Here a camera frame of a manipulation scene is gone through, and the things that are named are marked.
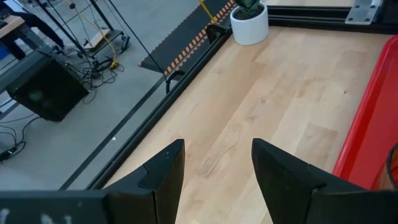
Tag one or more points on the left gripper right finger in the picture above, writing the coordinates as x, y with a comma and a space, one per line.
295, 199

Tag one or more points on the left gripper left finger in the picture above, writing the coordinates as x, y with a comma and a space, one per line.
124, 208

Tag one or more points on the red plastic tray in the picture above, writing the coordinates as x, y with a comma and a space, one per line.
376, 124

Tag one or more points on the black power strip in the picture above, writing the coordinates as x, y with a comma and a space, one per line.
7, 154

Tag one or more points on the black equipment box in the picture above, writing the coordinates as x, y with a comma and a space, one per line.
46, 90

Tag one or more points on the black metal stand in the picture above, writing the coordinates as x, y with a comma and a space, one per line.
98, 37

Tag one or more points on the white plant pot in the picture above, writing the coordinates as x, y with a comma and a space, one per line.
248, 29

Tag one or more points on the black foam mat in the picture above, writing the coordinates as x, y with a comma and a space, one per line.
186, 37

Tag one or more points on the green leafy plant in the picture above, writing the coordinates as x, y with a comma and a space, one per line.
248, 4

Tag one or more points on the person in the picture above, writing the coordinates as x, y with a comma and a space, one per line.
40, 26

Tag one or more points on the wooden desk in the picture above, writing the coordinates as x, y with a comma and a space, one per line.
11, 26

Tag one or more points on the black table edge rail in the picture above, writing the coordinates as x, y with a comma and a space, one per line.
304, 20
152, 116

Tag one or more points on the silver corner bracket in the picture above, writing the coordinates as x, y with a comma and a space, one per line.
362, 12

